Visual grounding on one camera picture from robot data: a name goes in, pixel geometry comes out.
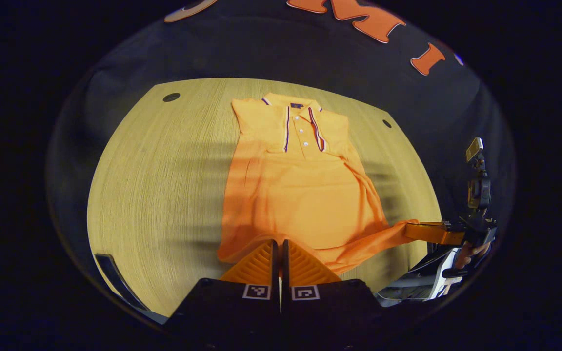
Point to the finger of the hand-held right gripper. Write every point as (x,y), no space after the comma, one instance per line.
(434,234)

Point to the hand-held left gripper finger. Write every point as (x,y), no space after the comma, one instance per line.
(285,268)
(275,268)

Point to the orange polo T-shirt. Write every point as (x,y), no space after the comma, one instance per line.
(305,195)

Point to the white and grey object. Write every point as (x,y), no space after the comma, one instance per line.
(422,280)

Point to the dark curved chair part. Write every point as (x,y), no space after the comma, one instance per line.
(115,278)

